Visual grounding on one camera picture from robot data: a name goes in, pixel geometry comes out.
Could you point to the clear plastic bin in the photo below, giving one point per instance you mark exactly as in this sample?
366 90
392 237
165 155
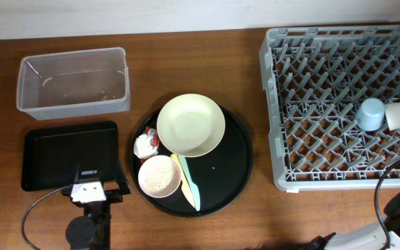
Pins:
74 84

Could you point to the crumpled white red wrapper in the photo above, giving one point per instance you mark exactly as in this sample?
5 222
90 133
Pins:
146 145

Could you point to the large cream bowl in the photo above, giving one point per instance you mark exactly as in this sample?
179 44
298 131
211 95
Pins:
191 125

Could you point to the yellow plastic knife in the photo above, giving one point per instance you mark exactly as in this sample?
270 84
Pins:
185 188

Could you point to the light blue plastic knife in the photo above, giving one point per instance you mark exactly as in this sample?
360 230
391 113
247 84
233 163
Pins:
194 188

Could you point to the round black tray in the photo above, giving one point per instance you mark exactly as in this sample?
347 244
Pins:
220 175

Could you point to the black rectangular tray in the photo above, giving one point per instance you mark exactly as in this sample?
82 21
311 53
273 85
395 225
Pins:
50 154

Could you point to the grey dishwasher rack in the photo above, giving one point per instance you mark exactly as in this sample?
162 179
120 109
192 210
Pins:
315 80

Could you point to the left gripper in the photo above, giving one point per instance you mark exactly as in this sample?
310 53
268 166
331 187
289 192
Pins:
117 194

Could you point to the pink bowl with grains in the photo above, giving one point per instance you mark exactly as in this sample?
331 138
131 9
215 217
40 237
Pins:
159 176

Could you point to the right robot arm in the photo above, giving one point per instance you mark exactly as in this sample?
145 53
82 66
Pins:
368 237

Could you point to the light blue cup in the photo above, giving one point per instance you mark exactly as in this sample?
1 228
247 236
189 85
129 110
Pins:
370 114

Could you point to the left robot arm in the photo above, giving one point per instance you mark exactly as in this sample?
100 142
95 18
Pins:
92 229

